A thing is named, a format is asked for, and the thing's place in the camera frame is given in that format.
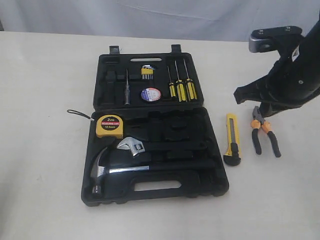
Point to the left yellow black screwdriver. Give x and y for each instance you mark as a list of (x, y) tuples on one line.
[(171, 85)]

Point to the yellow tape measure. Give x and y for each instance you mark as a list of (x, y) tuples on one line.
[(109, 125)]

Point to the yellow hex key set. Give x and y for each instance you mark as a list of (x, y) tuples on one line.
[(147, 72)]

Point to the black electrical tape roll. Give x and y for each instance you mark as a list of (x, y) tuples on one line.
[(150, 94)]

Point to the clear tester screwdriver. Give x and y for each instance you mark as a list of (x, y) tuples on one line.
[(127, 89)]

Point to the steel claw hammer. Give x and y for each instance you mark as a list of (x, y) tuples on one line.
[(98, 171)]

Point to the adjustable wrench black handle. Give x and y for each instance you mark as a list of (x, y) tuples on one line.
[(136, 146)]

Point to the black plastic tool case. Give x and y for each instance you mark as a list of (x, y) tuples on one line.
[(165, 120)]

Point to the middle yellow black screwdriver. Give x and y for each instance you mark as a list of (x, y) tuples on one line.
[(182, 97)]

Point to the yellow utility knife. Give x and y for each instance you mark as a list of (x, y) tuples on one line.
[(232, 156)]

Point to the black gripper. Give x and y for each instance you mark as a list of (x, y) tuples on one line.
[(293, 81)]

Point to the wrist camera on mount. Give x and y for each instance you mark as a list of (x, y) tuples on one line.
[(282, 39)]

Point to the yellow black screwdriver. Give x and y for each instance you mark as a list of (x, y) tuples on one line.
[(171, 85), (190, 87), (182, 97)]

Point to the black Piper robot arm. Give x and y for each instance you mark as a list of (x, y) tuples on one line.
[(294, 78)]

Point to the right yellow black screwdriver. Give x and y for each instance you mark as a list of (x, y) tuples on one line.
[(190, 87)]

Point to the orange black pliers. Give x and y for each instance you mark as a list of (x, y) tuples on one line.
[(259, 123)]

